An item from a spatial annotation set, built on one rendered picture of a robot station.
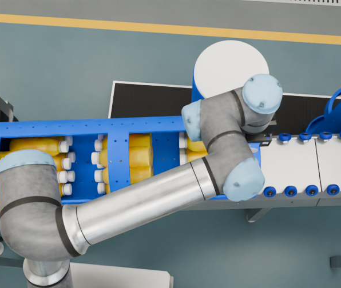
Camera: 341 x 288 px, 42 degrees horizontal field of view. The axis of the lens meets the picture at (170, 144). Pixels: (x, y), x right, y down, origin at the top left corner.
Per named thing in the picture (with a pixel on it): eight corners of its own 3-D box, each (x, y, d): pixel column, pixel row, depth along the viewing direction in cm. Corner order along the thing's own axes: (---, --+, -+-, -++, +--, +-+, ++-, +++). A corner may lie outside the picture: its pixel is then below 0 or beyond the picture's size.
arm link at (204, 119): (195, 140, 81) (252, 122, 81) (177, 98, 87) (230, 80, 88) (199, 164, 87) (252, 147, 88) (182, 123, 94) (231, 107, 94)
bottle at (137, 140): (150, 135, 148) (98, 137, 148) (150, 155, 149) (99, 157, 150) (150, 131, 154) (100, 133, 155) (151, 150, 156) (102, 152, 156)
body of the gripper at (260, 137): (268, 148, 109) (277, 133, 97) (232, 150, 109) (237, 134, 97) (265, 119, 111) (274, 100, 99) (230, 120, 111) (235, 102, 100)
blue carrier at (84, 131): (250, 202, 162) (264, 193, 134) (8, 210, 163) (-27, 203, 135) (244, 125, 168) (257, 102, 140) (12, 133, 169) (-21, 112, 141)
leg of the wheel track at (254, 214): (256, 222, 252) (280, 204, 192) (246, 222, 252) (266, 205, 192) (256, 212, 254) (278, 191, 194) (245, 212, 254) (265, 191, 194)
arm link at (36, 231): (-11, 274, 74) (267, 166, 73) (-14, 218, 80) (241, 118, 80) (23, 294, 83) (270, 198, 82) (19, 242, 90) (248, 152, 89)
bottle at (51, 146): (8, 136, 150) (60, 135, 149) (16, 139, 156) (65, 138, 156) (8, 157, 149) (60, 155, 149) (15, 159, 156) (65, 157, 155)
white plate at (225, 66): (182, 55, 168) (182, 57, 170) (213, 119, 161) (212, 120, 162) (249, 29, 171) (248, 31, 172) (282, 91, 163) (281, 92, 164)
